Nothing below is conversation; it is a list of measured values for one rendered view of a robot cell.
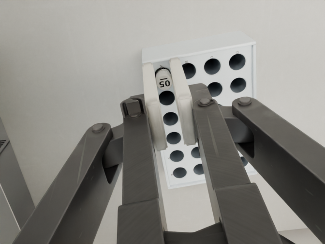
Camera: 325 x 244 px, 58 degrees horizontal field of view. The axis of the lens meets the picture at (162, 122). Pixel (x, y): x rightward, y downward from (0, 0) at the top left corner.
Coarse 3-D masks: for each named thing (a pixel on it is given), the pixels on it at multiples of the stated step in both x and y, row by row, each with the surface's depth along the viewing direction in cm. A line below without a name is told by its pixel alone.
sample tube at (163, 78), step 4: (160, 68) 22; (164, 68) 22; (156, 72) 22; (160, 72) 21; (164, 72) 21; (168, 72) 22; (156, 76) 21; (160, 76) 21; (164, 76) 21; (168, 76) 21; (156, 80) 21; (160, 80) 21; (164, 80) 21; (168, 80) 21; (160, 84) 21; (164, 84) 21; (168, 84) 21; (160, 88) 21; (164, 88) 21; (168, 88) 21
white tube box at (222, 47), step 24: (144, 48) 24; (168, 48) 23; (192, 48) 22; (216, 48) 21; (240, 48) 22; (192, 72) 23; (216, 72) 23; (240, 72) 22; (168, 96) 25; (216, 96) 23; (240, 96) 23; (168, 120) 25; (168, 144) 25; (168, 168) 26; (192, 168) 27
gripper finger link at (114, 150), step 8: (136, 96) 18; (144, 96) 18; (112, 128) 15; (120, 128) 15; (120, 136) 14; (112, 144) 14; (120, 144) 14; (104, 152) 14; (112, 152) 14; (120, 152) 14; (104, 160) 14; (112, 160) 14; (120, 160) 15
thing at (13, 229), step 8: (0, 184) 21; (0, 192) 21; (0, 200) 21; (0, 208) 21; (8, 208) 22; (0, 216) 20; (8, 216) 21; (0, 224) 20; (8, 224) 21; (16, 224) 23; (0, 232) 20; (8, 232) 21; (16, 232) 22; (0, 240) 20; (8, 240) 21
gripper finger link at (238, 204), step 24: (216, 120) 13; (216, 144) 11; (216, 168) 10; (240, 168) 10; (216, 192) 8; (240, 192) 8; (216, 216) 10; (240, 216) 8; (264, 216) 7; (240, 240) 7; (264, 240) 7
